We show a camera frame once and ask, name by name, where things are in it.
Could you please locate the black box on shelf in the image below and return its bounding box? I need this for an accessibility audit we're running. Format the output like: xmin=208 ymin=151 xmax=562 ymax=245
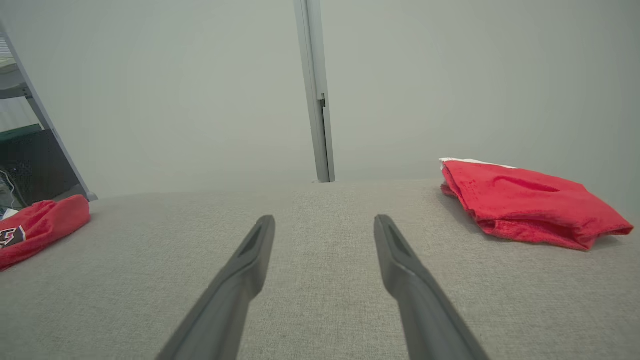
xmin=0 ymin=125 xmax=87 ymax=209

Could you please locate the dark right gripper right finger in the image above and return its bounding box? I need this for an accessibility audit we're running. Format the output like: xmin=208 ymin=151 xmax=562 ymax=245
xmin=374 ymin=215 xmax=490 ymax=360

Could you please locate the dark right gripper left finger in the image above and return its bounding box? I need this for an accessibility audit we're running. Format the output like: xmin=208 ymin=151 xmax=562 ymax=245
xmin=156 ymin=215 xmax=276 ymax=360

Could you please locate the grey partition post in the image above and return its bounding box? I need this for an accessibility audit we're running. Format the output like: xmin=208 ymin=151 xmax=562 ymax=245
xmin=293 ymin=0 xmax=336 ymax=184

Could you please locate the red garment with white trim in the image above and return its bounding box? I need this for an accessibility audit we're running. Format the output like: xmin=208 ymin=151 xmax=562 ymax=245
xmin=439 ymin=157 xmax=635 ymax=251

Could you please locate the grey metal shelf frame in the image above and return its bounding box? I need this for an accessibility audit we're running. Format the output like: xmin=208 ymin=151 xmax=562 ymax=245
xmin=0 ymin=30 xmax=99 ymax=207

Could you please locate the red garment with logo print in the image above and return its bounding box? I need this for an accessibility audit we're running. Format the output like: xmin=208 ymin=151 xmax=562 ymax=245
xmin=0 ymin=194 xmax=91 ymax=271

